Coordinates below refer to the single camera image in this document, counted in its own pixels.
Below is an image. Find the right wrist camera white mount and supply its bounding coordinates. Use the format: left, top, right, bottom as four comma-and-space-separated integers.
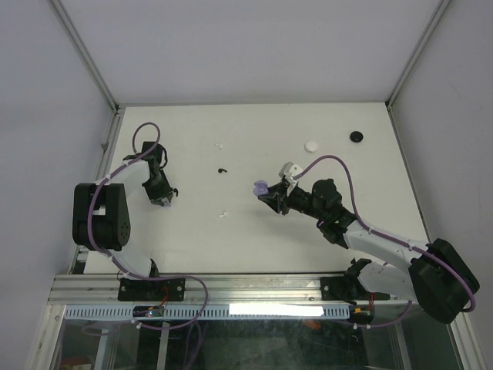
279, 162, 304, 187

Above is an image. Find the aluminium frame post right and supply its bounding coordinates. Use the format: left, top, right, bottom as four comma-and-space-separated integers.
385, 0, 453, 112

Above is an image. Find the small circuit board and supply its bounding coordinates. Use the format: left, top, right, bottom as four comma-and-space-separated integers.
140, 306, 166, 318

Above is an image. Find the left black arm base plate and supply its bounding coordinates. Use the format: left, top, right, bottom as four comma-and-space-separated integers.
117, 278, 186, 302

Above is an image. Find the aluminium frame post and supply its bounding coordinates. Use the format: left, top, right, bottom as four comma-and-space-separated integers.
48, 0, 119, 114
385, 0, 453, 112

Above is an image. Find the grey slotted cable duct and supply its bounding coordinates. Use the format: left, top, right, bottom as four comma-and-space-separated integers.
65, 303, 350, 321

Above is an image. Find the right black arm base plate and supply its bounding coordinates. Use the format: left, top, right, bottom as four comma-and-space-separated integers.
320, 275, 391, 304

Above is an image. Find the aluminium frame post left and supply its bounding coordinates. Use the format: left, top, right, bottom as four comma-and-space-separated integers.
48, 0, 119, 114

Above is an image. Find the purple earbud charging case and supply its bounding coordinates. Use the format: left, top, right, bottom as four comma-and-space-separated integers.
253, 180, 269, 197

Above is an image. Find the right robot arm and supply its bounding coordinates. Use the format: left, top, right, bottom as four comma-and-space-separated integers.
253, 179, 480, 324

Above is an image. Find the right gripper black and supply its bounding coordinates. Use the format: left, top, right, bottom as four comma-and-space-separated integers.
257, 180, 327, 222

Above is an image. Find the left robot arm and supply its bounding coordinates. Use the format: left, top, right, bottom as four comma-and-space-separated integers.
72, 141, 179, 300

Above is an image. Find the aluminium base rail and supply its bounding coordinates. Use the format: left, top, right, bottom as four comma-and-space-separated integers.
48, 272, 463, 308

